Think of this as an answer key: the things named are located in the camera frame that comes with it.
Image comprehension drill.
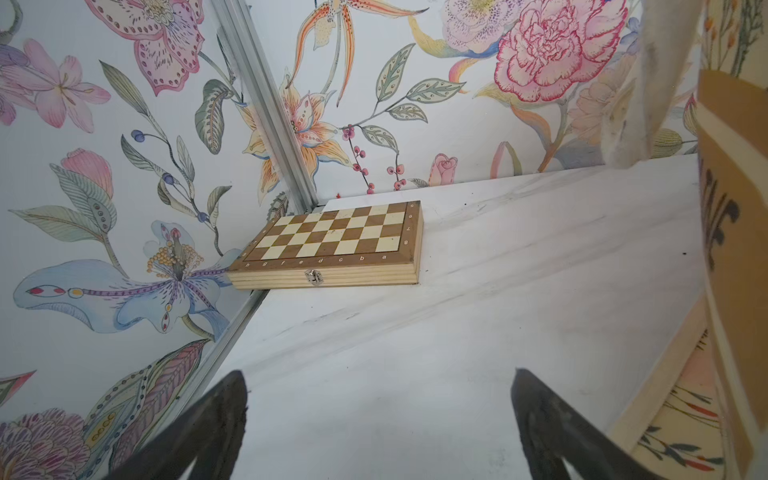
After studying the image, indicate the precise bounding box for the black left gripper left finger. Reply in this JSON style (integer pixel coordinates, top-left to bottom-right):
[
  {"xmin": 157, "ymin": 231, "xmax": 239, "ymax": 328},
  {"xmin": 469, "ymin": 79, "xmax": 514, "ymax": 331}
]
[{"xmin": 107, "ymin": 370, "xmax": 248, "ymax": 479}]

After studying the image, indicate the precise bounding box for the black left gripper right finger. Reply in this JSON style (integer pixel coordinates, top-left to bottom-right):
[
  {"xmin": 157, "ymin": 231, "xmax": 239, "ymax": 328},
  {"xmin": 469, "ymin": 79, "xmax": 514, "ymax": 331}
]
[{"xmin": 510, "ymin": 369, "xmax": 658, "ymax": 479}]

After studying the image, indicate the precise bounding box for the cream canvas shopping bag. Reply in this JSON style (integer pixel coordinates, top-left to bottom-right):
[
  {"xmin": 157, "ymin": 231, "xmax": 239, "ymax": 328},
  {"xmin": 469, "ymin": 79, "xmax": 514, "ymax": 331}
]
[{"xmin": 601, "ymin": 1, "xmax": 767, "ymax": 479}]

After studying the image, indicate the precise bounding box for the wooden chess board box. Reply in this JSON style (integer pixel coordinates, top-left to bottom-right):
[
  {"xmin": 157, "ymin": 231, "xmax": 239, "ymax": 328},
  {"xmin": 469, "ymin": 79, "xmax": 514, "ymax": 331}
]
[{"xmin": 228, "ymin": 201, "xmax": 424, "ymax": 290}]

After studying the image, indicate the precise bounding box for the aluminium corner post left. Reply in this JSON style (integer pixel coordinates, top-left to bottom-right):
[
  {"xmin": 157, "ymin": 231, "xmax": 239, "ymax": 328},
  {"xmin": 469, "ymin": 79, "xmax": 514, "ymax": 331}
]
[{"xmin": 213, "ymin": 0, "xmax": 319, "ymax": 213}]

